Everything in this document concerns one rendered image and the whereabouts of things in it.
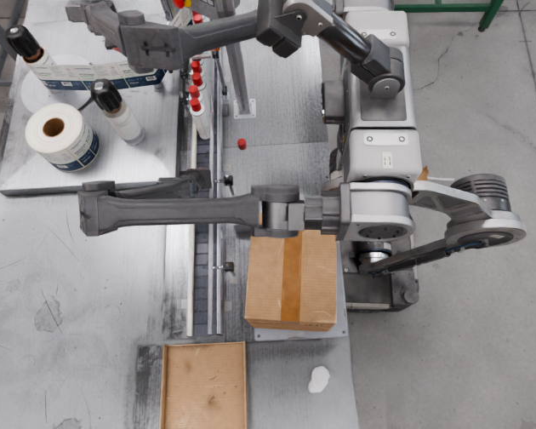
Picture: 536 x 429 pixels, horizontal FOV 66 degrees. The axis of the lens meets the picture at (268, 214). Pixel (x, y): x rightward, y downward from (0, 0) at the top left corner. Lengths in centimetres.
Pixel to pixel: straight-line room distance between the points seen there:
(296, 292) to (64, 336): 83
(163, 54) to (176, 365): 96
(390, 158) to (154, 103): 114
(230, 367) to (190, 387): 14
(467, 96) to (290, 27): 230
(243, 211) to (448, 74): 236
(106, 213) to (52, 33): 142
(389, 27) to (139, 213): 65
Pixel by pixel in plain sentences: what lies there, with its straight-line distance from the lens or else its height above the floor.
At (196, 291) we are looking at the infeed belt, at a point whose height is 88.
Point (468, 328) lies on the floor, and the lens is 241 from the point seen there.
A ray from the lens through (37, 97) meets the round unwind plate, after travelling 195.
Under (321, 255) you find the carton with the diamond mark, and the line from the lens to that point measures 115.
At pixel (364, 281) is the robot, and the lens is 206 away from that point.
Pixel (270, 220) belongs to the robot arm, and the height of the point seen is 145.
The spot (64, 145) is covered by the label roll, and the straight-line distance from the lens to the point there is 159.
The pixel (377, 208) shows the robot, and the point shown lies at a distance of 79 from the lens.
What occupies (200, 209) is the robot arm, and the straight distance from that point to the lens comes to 81.
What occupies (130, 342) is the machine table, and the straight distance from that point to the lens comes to 150.
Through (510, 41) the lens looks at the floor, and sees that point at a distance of 334.
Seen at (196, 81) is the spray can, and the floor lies 108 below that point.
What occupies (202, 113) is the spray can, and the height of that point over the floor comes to 104.
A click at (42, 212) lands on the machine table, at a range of 176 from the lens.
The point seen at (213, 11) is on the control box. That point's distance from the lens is 133.
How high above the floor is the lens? 223
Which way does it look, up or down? 70 degrees down
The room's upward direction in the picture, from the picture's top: 9 degrees counter-clockwise
